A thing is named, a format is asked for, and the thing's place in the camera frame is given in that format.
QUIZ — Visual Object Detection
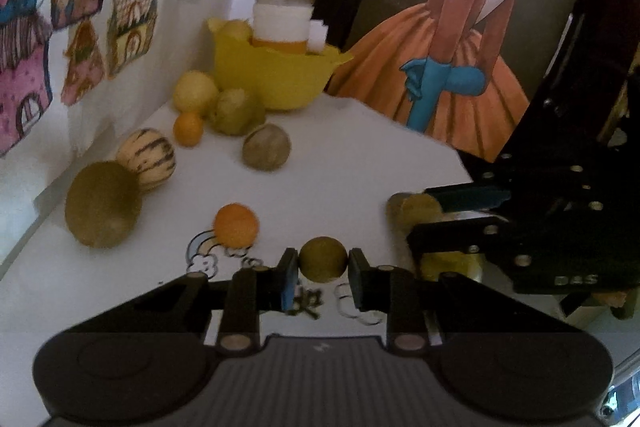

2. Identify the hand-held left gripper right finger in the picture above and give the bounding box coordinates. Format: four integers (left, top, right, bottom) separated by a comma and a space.
348, 248, 526, 355

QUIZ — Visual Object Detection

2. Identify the orange dress wall poster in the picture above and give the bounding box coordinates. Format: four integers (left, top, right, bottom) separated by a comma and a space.
325, 0, 601, 162

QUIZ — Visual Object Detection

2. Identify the orange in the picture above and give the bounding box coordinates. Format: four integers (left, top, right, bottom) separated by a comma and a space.
213, 203, 261, 250

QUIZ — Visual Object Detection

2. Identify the yellow lemon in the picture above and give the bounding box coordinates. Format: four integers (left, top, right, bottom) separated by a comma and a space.
173, 71, 220, 115

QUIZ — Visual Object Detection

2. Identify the small round green-brown kiwi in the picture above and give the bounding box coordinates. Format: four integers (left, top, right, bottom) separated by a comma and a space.
299, 237, 349, 284

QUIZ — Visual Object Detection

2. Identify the small orange tangerine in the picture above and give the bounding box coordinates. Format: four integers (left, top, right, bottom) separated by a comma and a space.
173, 112, 205, 146

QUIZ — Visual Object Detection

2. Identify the green-brown pear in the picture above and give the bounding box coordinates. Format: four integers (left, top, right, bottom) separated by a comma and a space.
209, 88, 266, 136

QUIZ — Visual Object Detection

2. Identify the round brown fruit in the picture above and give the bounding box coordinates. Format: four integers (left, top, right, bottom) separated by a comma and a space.
242, 123, 292, 171

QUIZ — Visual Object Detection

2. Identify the white paper roll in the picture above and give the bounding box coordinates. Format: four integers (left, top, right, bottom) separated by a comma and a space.
306, 21, 328, 56

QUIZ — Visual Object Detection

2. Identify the house drawings wall poster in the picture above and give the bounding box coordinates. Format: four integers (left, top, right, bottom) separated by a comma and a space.
0, 0, 301, 268

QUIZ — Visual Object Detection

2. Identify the yellow-brown fruit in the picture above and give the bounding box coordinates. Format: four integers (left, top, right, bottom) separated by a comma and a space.
387, 191, 484, 284

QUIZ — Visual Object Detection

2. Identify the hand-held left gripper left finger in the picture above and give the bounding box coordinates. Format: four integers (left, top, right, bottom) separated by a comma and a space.
115, 248, 300, 355

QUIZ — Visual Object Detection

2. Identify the striped cream melon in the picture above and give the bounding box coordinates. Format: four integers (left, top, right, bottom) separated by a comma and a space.
116, 128, 177, 192

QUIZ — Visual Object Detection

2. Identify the white and orange cup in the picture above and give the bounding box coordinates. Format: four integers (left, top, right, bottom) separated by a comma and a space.
251, 0, 313, 55

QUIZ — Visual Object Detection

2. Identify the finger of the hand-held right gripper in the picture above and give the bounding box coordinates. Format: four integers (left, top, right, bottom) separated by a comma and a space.
407, 216, 517, 269
425, 184, 513, 214

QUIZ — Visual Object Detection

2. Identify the yellow plastic bowl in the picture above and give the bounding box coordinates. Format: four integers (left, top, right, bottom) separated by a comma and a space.
207, 18, 355, 112

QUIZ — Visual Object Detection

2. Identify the large brown kiwi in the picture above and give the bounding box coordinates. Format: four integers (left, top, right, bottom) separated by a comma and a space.
65, 161, 143, 249

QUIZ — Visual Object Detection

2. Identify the yellow fruit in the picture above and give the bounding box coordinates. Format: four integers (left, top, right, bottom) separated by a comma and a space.
220, 19, 253, 42

